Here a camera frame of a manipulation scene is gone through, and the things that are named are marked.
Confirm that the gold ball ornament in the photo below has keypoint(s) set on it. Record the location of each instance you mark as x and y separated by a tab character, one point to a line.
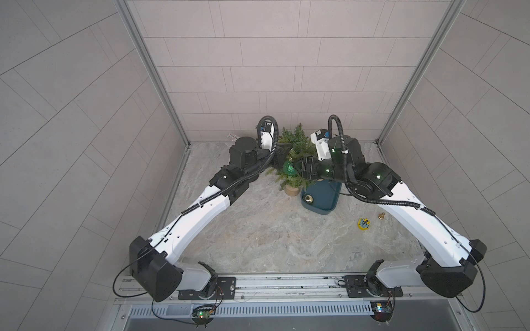
308	199

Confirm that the circuit board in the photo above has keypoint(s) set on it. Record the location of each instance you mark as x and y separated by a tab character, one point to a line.
382	311
203	315

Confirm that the teal plastic tray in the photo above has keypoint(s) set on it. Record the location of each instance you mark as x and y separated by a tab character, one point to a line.
325	193

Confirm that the yellow round sticker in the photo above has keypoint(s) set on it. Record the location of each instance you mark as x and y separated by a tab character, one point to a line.
363	224

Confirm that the right circuit board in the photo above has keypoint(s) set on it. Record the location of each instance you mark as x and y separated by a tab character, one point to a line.
382	311

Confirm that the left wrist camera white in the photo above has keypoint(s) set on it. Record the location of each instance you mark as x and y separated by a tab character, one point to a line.
265	135

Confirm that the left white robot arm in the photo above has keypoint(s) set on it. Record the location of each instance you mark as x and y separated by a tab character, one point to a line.
154	262

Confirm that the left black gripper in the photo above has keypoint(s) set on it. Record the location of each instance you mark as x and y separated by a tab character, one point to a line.
279	155

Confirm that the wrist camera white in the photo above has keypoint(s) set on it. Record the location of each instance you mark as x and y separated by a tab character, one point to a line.
320	139
265	135

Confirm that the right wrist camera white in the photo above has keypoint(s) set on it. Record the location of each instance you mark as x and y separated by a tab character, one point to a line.
320	139

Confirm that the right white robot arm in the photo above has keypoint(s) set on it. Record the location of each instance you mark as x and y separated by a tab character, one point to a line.
450	263

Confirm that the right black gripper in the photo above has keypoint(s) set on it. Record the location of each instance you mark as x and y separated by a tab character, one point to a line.
314	167

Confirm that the left circuit board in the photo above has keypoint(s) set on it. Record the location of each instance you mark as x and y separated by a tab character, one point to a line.
203	315

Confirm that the silver glitter microphone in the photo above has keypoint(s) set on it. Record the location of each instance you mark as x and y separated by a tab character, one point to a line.
232	138

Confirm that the small green christmas tree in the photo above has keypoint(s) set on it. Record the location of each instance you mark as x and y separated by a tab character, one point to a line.
294	146

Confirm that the green glitter ball ornament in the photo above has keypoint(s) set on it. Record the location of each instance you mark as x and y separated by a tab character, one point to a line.
288	169

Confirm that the metal base rail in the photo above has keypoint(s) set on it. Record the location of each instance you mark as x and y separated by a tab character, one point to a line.
249	288

